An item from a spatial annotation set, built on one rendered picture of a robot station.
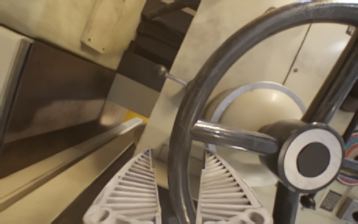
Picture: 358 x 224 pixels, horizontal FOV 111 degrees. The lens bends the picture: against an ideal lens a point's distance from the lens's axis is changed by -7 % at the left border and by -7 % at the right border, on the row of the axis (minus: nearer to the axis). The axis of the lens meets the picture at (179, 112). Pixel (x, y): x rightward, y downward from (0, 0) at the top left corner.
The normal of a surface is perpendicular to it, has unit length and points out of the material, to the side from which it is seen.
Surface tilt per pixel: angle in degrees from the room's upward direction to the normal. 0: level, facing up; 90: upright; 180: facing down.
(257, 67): 90
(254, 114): 97
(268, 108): 94
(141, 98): 90
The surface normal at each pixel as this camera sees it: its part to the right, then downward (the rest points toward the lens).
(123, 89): 0.00, 0.10
